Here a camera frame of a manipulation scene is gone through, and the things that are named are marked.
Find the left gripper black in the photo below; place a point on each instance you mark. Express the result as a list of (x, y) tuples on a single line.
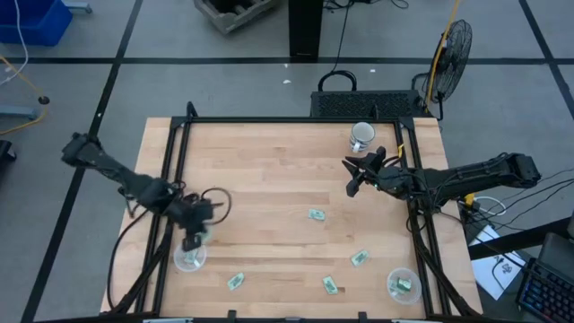
[(195, 215)]

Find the black perforated computer case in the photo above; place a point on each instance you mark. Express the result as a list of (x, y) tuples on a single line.
[(359, 104)]

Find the backlit black keyboard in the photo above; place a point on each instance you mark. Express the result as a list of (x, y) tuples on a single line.
[(545, 291)]

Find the black table edge clamp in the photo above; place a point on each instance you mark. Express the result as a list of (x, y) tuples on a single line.
[(232, 315), (362, 316)]

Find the black upright column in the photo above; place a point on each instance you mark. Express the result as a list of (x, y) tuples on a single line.
[(305, 27)]

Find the black object at floor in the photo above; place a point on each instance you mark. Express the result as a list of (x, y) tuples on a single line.
[(6, 150)]

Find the dark grey flat device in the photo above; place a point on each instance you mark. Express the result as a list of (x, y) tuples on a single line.
[(558, 251)]

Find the grey metal cart leg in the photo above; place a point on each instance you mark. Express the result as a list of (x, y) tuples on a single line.
[(78, 6), (18, 112)]

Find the yellow plug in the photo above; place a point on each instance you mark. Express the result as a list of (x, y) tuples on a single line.
[(469, 199)]

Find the small black floor disc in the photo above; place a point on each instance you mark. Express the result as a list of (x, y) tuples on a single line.
[(43, 100)]

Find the black stand beam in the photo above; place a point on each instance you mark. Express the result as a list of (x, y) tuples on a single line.
[(515, 240)]

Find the black floor fan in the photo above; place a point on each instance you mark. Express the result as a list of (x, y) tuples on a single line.
[(457, 63)]

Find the grey moulded crate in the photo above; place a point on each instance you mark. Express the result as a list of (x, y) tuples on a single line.
[(233, 13)]

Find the white paper sheet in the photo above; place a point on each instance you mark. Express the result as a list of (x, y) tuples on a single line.
[(489, 269)]

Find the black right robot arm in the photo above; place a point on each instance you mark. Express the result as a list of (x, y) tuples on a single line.
[(471, 172)]

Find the blue plastic bin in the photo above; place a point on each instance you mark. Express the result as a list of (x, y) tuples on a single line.
[(31, 20)]

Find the clear plastic bowl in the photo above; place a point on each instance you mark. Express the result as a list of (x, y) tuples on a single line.
[(179, 264), (403, 299)]

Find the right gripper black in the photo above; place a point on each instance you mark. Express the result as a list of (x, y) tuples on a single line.
[(373, 172)]

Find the blue white patterned mug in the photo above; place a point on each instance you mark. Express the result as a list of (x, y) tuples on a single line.
[(362, 137)]

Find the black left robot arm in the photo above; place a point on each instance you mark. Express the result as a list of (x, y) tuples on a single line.
[(134, 181)]

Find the black aluminium table frame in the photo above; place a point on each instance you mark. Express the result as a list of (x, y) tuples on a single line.
[(287, 119)]

